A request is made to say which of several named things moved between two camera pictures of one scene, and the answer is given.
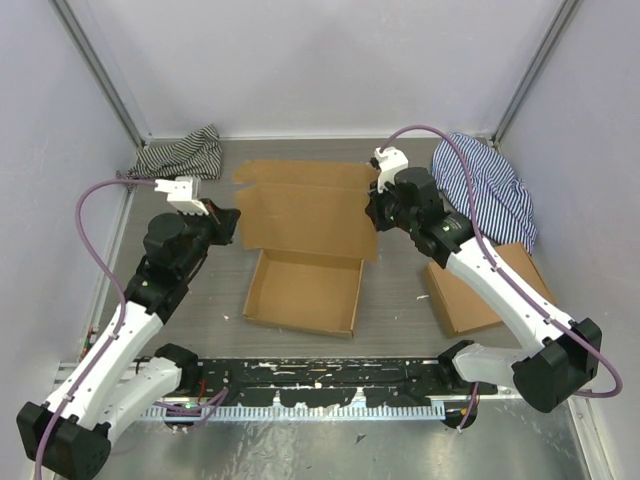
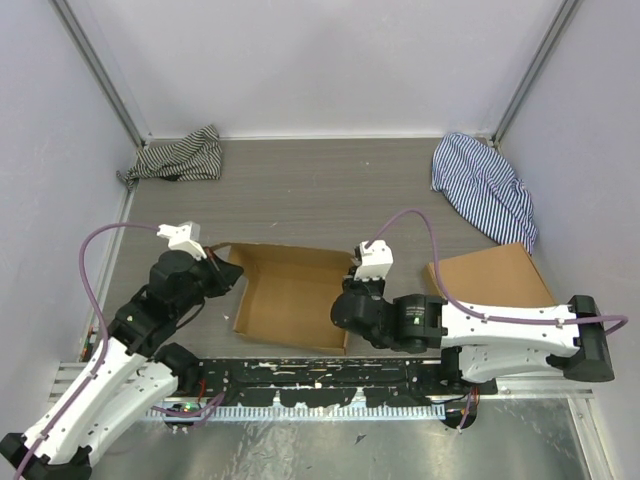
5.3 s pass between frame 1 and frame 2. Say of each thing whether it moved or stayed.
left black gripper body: moved
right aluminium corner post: stayed
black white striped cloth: stayed
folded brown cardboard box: stayed
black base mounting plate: stayed
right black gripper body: moved
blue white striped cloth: stayed
